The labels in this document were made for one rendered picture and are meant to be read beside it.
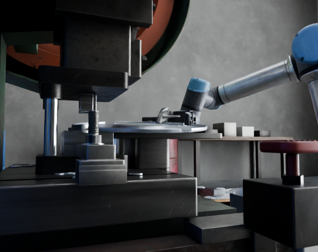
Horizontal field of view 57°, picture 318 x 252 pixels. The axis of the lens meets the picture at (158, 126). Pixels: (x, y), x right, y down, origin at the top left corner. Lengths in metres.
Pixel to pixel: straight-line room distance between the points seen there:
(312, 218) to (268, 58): 5.11
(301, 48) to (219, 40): 4.08
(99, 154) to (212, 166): 4.24
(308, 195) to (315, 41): 0.58
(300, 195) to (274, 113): 4.98
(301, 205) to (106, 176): 0.24
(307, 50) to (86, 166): 0.69
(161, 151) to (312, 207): 0.32
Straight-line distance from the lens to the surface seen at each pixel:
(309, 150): 0.40
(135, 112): 4.11
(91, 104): 0.61
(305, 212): 0.40
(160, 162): 0.62
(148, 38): 1.07
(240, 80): 1.10
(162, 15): 1.12
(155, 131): 0.51
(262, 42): 5.46
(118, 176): 0.38
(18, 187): 0.40
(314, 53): 0.90
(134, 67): 0.62
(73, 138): 0.55
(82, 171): 0.37
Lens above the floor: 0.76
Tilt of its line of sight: 3 degrees up
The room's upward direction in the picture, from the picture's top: straight up
